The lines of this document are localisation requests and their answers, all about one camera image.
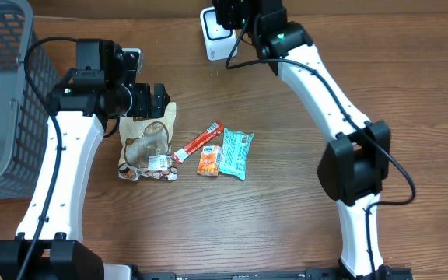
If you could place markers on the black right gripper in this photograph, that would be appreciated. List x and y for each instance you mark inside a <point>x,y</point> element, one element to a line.
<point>228,12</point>

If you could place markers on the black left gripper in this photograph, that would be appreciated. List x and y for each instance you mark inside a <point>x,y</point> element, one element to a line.
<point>151,99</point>

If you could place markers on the white brown snack bag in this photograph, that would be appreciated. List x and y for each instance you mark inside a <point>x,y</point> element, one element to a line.
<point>146,147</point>

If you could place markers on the red white snack packet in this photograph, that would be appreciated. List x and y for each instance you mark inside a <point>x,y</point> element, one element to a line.
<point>206,136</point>

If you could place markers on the teal tissue packet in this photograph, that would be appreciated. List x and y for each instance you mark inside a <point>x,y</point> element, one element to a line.
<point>236,147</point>

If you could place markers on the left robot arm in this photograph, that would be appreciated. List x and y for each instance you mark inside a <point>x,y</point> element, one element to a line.
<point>49,242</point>

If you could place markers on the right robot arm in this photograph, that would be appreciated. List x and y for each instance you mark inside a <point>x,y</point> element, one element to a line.
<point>356,158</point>

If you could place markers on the white barcode scanner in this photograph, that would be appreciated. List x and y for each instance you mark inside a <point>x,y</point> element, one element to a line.
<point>218,41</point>

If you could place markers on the grey plastic mesh basket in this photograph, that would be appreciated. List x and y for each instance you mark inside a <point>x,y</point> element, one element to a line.
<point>23,120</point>

